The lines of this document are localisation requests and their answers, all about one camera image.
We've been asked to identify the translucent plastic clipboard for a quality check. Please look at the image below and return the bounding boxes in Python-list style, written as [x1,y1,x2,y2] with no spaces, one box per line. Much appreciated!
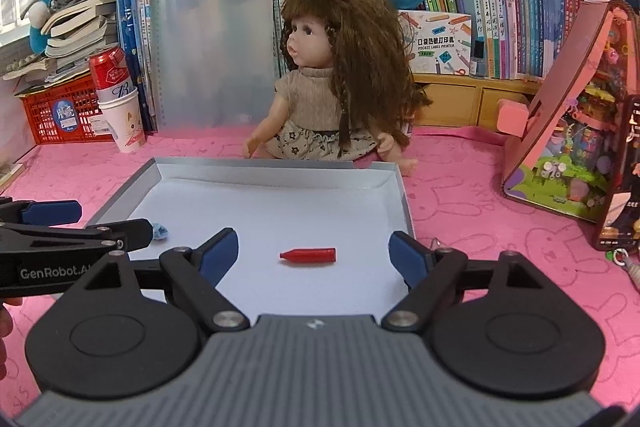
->
[149,0,277,139]

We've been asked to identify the white paper sheet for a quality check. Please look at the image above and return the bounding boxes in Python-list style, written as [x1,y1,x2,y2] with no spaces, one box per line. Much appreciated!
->
[0,79,37,166]

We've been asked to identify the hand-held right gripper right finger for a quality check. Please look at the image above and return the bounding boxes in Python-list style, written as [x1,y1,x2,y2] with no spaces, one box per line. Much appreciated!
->
[381,231,557,334]

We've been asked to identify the spring keychain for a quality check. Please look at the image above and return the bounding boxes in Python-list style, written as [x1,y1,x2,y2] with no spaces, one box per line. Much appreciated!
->
[605,249,640,294]

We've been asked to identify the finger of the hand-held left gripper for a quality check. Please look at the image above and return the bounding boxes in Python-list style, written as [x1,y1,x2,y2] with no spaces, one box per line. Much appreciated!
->
[0,218,154,254]
[0,197,84,226]

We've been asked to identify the wooden shelf with drawers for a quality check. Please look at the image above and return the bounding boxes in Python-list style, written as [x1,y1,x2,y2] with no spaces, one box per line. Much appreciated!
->
[407,72,547,130]

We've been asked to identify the white label printer box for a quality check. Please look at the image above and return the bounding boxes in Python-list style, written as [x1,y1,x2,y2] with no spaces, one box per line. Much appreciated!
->
[397,9,474,77]

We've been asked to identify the row of thin blue books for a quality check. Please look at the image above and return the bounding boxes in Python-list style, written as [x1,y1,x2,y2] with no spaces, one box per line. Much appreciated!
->
[115,0,157,134]

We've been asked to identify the pink toy house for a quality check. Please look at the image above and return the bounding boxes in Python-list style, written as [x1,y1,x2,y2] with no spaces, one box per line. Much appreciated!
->
[496,0,640,224]

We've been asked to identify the row of colourful shelf books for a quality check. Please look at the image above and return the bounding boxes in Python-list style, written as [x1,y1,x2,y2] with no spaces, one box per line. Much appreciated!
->
[272,0,602,81]

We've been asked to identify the flat books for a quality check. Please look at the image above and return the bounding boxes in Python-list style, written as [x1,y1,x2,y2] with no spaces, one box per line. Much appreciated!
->
[0,162,25,189]

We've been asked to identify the grey cardboard box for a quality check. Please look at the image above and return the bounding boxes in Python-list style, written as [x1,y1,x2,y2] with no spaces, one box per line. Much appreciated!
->
[85,157,417,318]

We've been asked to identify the dark printed box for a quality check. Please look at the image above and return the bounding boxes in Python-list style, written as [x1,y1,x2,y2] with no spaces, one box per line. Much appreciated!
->
[592,94,640,256]

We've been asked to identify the red crayon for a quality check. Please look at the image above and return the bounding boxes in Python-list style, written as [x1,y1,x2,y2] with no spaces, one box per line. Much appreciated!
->
[279,248,337,266]

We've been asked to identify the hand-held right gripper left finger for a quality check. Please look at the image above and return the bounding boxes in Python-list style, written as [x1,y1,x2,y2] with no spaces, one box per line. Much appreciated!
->
[65,228,251,334]

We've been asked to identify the white paper cup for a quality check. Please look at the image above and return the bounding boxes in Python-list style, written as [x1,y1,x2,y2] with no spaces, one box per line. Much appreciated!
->
[97,88,147,154]

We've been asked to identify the blue and white plush toy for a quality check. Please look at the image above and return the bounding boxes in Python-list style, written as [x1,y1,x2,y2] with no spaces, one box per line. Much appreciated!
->
[27,0,62,56]

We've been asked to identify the red plastic crate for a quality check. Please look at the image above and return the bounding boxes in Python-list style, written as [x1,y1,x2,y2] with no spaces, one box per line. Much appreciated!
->
[20,74,117,146]

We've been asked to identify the person's left hand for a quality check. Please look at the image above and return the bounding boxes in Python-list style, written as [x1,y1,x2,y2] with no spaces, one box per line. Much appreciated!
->
[0,297,24,381]

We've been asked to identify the brown-haired doll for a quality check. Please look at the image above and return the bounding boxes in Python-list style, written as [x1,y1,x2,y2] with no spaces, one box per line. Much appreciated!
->
[242,0,422,178]

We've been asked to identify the pile of worn books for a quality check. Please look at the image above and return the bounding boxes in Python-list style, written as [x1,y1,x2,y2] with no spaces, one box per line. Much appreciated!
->
[2,0,127,98]

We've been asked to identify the red drink can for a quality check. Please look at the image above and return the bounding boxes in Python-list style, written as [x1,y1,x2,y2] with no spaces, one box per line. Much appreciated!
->
[89,47,132,104]

